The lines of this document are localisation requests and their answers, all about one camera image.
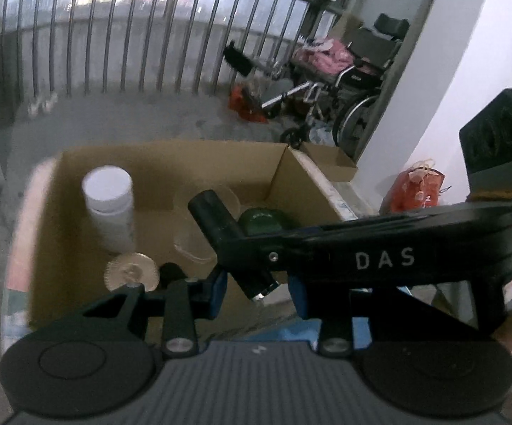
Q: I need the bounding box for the black speaker box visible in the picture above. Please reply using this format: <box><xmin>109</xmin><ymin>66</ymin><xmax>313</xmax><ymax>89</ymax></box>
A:
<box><xmin>459</xmin><ymin>88</ymin><xmax>512</xmax><ymax>193</ymax></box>

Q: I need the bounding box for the open cardboard box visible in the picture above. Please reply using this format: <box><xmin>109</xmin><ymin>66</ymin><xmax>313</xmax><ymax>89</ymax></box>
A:
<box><xmin>28</xmin><ymin>140</ymin><xmax>357</xmax><ymax>329</ymax></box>

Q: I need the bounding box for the wheelchair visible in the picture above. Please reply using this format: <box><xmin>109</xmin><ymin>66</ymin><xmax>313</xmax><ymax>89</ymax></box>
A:
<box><xmin>223</xmin><ymin>13</ymin><xmax>410</xmax><ymax>148</ymax></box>

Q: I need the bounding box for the metal balcony railing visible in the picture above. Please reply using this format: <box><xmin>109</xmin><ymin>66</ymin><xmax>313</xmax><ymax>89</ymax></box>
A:
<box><xmin>0</xmin><ymin>0</ymin><xmax>342</xmax><ymax>104</ymax></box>

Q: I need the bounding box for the dark green round container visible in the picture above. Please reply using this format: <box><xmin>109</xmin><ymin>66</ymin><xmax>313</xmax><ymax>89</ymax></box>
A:
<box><xmin>237</xmin><ymin>207</ymin><xmax>300</xmax><ymax>236</ymax></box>

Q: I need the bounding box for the red paper gift bag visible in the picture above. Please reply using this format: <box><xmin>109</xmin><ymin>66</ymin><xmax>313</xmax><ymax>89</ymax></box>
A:
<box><xmin>380</xmin><ymin>158</ymin><xmax>450</xmax><ymax>215</ymax></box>

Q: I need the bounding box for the clear glass jar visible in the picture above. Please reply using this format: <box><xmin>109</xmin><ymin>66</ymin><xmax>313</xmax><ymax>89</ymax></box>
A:
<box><xmin>172</xmin><ymin>185</ymin><xmax>242</xmax><ymax>276</ymax></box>

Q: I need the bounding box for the black cylinder flashlight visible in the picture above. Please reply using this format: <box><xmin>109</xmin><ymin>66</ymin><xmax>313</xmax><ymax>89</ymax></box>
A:
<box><xmin>188</xmin><ymin>190</ymin><xmax>279</xmax><ymax>300</ymax></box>

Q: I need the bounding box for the white supplement bottle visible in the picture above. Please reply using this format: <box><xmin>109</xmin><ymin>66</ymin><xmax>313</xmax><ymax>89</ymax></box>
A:
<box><xmin>81</xmin><ymin>165</ymin><xmax>136</xmax><ymax>254</ymax></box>

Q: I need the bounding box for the orange red bag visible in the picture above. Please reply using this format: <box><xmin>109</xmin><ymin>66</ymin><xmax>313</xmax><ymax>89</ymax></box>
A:
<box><xmin>228</xmin><ymin>85</ymin><xmax>268</xmax><ymax>124</ymax></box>

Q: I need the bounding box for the beige round lid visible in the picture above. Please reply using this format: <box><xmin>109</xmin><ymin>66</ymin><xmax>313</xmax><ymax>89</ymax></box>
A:
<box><xmin>103</xmin><ymin>252</ymin><xmax>160</xmax><ymax>292</ymax></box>

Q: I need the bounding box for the white sneaker left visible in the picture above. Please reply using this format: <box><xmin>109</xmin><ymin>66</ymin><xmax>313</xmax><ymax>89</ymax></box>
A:
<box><xmin>27</xmin><ymin>97</ymin><xmax>43</xmax><ymax>119</ymax></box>

